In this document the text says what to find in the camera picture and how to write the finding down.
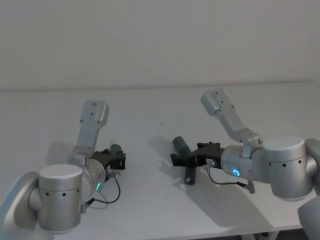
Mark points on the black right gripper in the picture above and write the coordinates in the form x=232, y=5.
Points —
x=209, y=155

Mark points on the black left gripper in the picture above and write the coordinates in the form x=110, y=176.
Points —
x=99, y=159

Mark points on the short dark grey cylinder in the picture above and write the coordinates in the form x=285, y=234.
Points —
x=116, y=148

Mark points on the long dark grey cylinder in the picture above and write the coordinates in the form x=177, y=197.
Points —
x=182, y=146

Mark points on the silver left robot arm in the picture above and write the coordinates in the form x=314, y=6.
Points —
x=58, y=190

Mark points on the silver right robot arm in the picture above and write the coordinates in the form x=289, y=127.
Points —
x=282, y=170

